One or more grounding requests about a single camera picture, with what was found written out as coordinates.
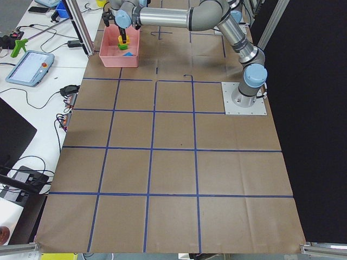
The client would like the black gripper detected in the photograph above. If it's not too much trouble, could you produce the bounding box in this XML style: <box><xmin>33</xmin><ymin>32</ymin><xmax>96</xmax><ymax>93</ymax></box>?
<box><xmin>118</xmin><ymin>27</ymin><xmax>127</xmax><ymax>44</ymax></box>

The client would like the yellow toy block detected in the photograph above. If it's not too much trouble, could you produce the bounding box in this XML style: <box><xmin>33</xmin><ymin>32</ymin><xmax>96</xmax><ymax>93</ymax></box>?
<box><xmin>118</xmin><ymin>35</ymin><xmax>130</xmax><ymax>45</ymax></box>

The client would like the blue toy block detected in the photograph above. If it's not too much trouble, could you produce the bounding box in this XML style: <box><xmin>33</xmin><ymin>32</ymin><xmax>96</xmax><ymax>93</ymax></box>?
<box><xmin>122</xmin><ymin>52</ymin><xmax>134</xmax><ymax>56</ymax></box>

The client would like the green toy block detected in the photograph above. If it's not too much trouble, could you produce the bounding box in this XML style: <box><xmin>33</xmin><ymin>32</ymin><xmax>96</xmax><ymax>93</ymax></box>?
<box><xmin>118</xmin><ymin>43</ymin><xmax>128</xmax><ymax>50</ymax></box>

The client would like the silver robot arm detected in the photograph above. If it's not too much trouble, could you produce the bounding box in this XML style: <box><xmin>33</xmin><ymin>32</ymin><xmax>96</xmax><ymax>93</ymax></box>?
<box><xmin>109</xmin><ymin>0</ymin><xmax>151</xmax><ymax>10</ymax></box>
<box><xmin>110</xmin><ymin>1</ymin><xmax>268</xmax><ymax>98</ymax></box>

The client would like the pink plastic box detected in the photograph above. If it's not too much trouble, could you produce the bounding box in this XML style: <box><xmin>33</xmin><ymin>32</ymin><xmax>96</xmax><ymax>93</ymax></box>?
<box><xmin>99</xmin><ymin>24</ymin><xmax>140</xmax><ymax>68</ymax></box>

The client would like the black power adapter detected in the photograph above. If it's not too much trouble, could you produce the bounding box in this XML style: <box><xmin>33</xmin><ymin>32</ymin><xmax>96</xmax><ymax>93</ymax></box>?
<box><xmin>67</xmin><ymin>40</ymin><xmax>82</xmax><ymax>48</ymax></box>

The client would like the blue storage bin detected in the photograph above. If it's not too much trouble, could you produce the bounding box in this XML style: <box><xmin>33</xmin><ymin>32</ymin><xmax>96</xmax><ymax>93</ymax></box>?
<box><xmin>55</xmin><ymin>1</ymin><xmax>70</xmax><ymax>18</ymax></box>

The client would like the black smartphone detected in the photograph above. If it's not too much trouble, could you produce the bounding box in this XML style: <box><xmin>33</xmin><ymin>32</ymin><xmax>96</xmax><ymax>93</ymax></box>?
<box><xmin>28</xmin><ymin>6</ymin><xmax>50</xmax><ymax>14</ymax></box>

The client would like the robot teach pendant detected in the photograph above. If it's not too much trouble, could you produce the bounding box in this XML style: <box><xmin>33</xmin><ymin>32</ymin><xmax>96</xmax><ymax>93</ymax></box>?
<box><xmin>5</xmin><ymin>50</ymin><xmax>55</xmax><ymax>87</ymax></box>

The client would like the reacher grabber tool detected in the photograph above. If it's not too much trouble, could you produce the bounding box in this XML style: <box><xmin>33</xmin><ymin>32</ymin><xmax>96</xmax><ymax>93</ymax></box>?
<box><xmin>10</xmin><ymin>18</ymin><xmax>70</xmax><ymax>58</ymax></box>

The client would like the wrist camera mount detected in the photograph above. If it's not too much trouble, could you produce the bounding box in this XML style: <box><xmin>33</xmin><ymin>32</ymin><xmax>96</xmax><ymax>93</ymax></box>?
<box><xmin>101</xmin><ymin>9</ymin><xmax>114</xmax><ymax>27</ymax></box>

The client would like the aluminium frame post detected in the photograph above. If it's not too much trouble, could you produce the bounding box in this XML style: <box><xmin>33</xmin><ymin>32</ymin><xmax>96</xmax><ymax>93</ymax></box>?
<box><xmin>62</xmin><ymin>0</ymin><xmax>94</xmax><ymax>56</ymax></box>

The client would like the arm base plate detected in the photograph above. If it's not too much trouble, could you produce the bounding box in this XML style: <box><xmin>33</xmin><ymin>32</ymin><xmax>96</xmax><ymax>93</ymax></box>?
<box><xmin>221</xmin><ymin>82</ymin><xmax>267</xmax><ymax>116</ymax></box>

